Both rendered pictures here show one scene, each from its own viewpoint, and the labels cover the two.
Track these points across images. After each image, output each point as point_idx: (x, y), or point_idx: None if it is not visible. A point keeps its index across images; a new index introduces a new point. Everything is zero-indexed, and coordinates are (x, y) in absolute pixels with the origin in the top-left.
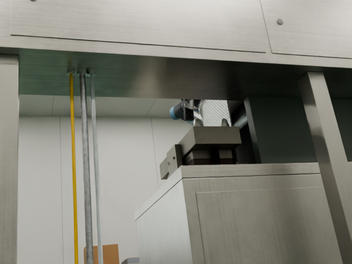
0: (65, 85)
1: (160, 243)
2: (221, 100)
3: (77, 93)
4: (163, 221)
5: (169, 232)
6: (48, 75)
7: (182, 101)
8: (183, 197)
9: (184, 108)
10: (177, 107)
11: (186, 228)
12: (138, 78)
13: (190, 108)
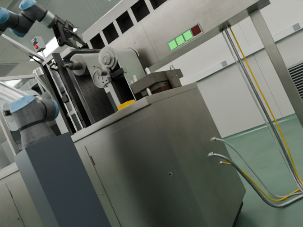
0: (226, 23)
1: (191, 116)
2: (135, 60)
3: (218, 25)
4: (190, 104)
5: (197, 109)
6: (236, 19)
7: (51, 22)
8: (201, 95)
9: (61, 32)
10: (13, 14)
11: (206, 106)
12: (201, 40)
13: (82, 40)
